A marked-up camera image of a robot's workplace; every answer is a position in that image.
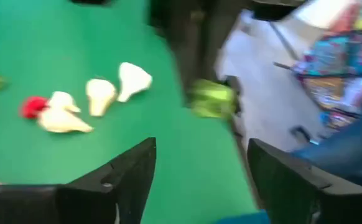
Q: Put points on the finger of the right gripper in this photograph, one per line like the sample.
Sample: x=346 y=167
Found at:
x=219 y=37
x=185 y=56

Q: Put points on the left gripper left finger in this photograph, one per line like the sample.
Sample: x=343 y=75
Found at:
x=59 y=205

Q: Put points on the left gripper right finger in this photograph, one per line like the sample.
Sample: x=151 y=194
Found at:
x=308 y=202

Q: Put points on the white garlic bulb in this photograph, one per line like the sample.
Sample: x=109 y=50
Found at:
x=132 y=79

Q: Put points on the small red pepper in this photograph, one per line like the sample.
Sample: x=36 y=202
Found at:
x=31 y=106

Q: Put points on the small garlic bulb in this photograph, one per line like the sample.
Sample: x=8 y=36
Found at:
x=63 y=101

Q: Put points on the green table mat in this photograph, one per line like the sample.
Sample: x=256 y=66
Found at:
x=75 y=37

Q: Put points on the colourful rug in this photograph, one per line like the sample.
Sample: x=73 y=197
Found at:
x=339 y=56

